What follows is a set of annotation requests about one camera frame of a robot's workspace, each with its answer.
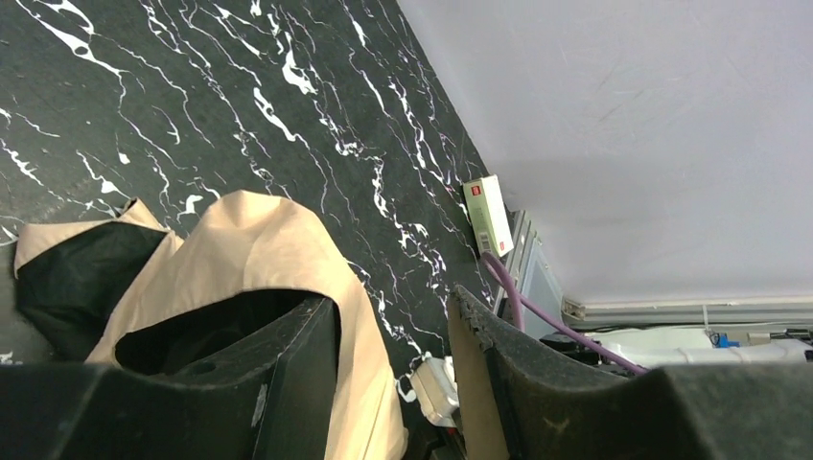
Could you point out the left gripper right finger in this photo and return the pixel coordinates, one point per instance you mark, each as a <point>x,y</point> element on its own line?
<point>519,399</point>

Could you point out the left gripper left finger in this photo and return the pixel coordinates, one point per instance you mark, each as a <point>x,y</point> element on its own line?
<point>268,396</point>

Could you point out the beige and black folding umbrella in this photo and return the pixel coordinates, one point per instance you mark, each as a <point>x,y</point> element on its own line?
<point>126,293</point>

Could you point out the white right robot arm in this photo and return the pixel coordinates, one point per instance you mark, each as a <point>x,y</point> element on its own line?
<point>662,346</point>

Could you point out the white box with red label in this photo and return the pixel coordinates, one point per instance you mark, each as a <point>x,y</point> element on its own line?
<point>488,215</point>

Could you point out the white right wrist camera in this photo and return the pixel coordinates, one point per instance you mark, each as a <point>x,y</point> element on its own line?
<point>436,391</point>

